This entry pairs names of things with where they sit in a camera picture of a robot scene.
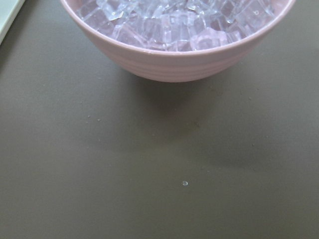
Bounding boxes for clear ice cube pile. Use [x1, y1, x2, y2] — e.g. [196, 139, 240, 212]
[76, 0, 275, 51]

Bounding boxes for pink plastic bowl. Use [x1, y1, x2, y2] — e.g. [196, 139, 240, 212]
[61, 0, 295, 83]

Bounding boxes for cream serving tray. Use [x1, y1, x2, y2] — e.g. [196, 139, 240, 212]
[0, 0, 25, 43]

